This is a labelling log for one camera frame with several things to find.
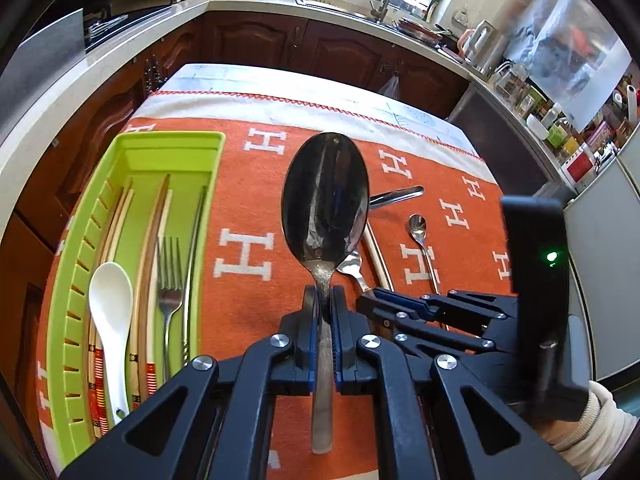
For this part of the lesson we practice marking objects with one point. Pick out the steel fork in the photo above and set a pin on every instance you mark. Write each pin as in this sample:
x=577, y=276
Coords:
x=170, y=300

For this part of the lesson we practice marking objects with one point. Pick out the white plastic table cover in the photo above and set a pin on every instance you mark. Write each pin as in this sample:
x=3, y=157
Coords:
x=300, y=85

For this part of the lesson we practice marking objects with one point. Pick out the large steel spoon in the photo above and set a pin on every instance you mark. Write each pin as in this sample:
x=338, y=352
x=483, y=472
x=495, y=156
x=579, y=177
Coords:
x=325, y=195

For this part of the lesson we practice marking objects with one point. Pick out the orange printed blanket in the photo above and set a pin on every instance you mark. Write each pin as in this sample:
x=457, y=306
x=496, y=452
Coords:
x=240, y=185

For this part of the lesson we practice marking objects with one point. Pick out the stack of dishes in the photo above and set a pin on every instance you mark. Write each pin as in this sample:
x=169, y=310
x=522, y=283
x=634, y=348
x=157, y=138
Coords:
x=420, y=27

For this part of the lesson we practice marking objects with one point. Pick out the clear plastic bag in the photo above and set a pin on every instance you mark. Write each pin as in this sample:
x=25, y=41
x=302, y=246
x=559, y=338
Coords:
x=390, y=90

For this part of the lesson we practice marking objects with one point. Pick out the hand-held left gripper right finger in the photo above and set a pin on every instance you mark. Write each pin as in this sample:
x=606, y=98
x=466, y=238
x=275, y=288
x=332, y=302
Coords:
x=337, y=340

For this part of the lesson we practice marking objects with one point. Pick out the brown wooden chopstick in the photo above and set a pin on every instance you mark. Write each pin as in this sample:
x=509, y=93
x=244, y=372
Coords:
x=142, y=310

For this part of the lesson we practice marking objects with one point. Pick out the steel splash plate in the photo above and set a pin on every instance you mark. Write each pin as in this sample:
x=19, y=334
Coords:
x=45, y=70

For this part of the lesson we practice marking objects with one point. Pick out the red box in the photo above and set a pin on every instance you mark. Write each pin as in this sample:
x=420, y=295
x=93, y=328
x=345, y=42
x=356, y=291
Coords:
x=580, y=167

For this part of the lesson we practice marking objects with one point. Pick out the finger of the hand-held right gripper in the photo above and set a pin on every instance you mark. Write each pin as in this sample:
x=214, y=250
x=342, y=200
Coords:
x=450, y=335
x=390, y=297

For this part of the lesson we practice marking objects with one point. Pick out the hanging clear plastic sheet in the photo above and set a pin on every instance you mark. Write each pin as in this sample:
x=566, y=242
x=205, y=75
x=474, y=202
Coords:
x=575, y=50

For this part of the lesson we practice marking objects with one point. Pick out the glass jar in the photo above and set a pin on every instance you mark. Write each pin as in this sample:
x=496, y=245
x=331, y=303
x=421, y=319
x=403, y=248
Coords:
x=510, y=82

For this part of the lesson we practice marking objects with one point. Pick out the green plastic utensil tray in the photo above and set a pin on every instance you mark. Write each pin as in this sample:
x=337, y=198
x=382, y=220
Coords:
x=150, y=152

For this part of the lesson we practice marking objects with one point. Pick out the white paper roll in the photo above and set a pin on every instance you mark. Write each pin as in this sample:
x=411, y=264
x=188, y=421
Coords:
x=632, y=102

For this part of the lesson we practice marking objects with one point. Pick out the steel kettle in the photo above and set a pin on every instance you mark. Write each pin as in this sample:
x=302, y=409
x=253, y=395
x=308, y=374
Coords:
x=482, y=45

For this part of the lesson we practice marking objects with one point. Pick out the orange patterned tablecloth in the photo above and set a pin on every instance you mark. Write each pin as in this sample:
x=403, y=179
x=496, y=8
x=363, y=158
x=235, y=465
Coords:
x=260, y=40

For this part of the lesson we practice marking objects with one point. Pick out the person's right forearm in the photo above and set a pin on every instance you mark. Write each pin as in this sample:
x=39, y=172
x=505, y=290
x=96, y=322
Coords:
x=600, y=430

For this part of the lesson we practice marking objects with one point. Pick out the white refrigerator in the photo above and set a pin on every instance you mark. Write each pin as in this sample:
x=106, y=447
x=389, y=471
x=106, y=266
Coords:
x=605, y=260

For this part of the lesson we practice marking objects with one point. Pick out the white kitchen countertop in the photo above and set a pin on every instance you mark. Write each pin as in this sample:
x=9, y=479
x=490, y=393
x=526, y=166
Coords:
x=250, y=5

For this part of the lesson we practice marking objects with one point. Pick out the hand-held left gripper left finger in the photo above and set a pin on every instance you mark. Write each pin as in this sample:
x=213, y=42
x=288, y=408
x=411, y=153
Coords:
x=310, y=340

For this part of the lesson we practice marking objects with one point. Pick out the white ceramic spoon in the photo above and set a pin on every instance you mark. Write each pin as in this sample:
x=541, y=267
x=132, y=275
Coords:
x=110, y=300

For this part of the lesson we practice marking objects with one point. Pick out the stainless steel cabinet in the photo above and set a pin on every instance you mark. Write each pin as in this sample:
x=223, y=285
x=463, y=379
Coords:
x=500, y=135

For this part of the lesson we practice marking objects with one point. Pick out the black gas stove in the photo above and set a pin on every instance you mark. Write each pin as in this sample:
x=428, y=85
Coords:
x=105, y=25

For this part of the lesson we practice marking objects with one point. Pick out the white bowl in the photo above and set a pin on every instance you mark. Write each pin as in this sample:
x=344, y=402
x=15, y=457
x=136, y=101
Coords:
x=537, y=127

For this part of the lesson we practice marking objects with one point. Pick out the small steel spoon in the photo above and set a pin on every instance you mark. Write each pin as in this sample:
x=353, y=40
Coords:
x=417, y=227

